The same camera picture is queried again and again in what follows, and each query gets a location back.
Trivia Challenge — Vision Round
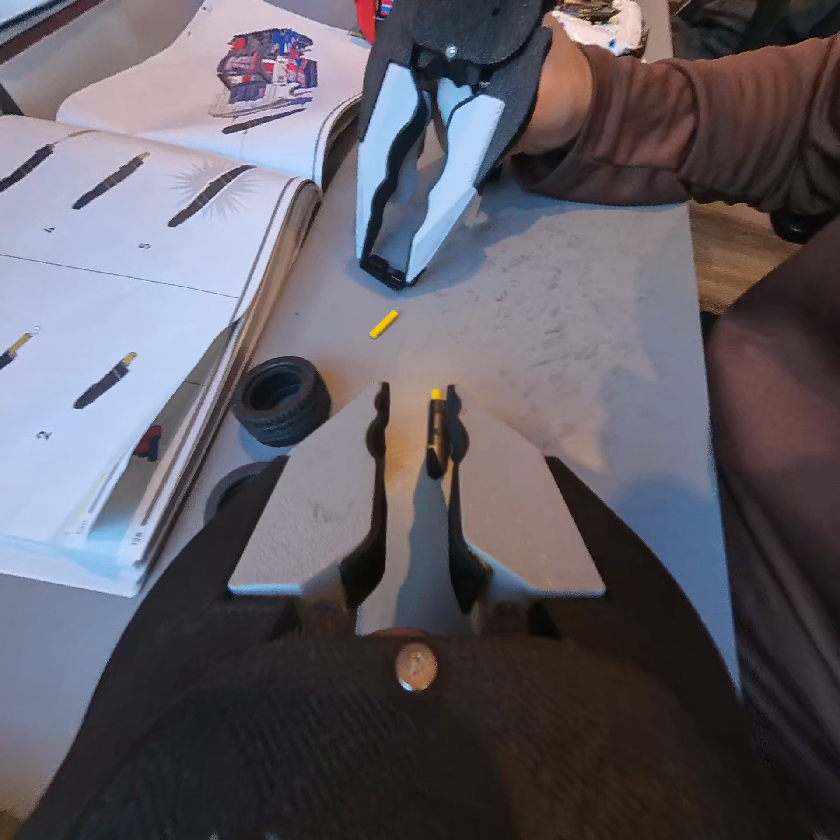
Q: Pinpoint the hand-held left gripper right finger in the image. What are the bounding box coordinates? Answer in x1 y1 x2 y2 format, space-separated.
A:
446 384 606 614

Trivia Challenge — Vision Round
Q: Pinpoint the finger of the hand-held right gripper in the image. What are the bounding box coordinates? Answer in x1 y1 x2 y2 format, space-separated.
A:
354 62 434 263
407 79 508 284

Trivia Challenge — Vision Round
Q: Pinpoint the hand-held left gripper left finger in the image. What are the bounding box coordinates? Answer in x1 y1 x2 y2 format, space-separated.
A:
227 382 391 608

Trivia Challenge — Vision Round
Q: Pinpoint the toy brick race car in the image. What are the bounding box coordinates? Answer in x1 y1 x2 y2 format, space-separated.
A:
354 0 396 43

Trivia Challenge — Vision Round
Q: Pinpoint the black rubber tyre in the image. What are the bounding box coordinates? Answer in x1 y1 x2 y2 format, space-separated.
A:
233 356 332 448
205 461 273 522

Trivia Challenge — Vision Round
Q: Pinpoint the black brick piece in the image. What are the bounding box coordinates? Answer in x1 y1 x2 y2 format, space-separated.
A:
359 252 421 291
425 397 452 480

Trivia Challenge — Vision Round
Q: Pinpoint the grey desk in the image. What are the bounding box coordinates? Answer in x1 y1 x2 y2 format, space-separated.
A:
0 0 742 821

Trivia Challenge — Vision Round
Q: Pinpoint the person's right hand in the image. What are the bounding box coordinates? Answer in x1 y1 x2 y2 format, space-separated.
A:
512 16 596 158

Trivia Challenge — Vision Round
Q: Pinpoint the holographic sticker sheet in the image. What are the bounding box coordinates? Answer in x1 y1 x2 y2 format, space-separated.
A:
554 0 648 60

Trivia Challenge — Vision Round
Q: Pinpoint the person's brown clothing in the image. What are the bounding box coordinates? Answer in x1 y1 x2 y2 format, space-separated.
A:
705 217 840 840

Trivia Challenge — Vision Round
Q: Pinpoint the building instruction booklet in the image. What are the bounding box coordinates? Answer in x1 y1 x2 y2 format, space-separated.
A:
0 0 368 598

